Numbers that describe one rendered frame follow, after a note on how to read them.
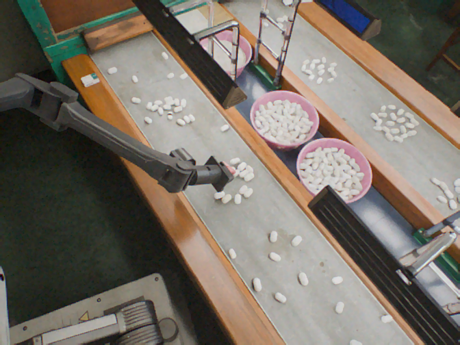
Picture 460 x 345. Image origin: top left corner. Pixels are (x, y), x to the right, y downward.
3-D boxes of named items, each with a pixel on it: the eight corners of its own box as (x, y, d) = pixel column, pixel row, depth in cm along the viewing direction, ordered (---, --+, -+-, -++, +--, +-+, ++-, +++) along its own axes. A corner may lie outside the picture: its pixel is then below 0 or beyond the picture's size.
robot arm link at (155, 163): (34, 119, 89) (44, 83, 84) (48, 115, 94) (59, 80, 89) (174, 200, 90) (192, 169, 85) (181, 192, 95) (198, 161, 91)
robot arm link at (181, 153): (168, 194, 90) (181, 169, 86) (146, 168, 95) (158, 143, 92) (199, 190, 99) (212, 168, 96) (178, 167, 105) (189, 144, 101)
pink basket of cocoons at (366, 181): (324, 227, 117) (333, 217, 109) (277, 172, 128) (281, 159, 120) (376, 190, 126) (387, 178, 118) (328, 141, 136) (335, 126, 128)
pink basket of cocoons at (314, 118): (293, 170, 129) (298, 157, 120) (235, 136, 135) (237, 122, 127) (323, 125, 140) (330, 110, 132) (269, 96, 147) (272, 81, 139)
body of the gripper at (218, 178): (215, 154, 104) (198, 155, 98) (233, 179, 100) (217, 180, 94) (205, 168, 107) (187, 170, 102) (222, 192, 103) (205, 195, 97)
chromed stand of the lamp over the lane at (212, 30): (198, 134, 135) (192, 42, 96) (173, 103, 142) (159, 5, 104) (236, 115, 141) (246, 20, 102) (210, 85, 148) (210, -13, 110)
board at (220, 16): (172, 44, 147) (172, 42, 146) (156, 25, 153) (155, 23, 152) (233, 20, 158) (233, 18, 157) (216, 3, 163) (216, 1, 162)
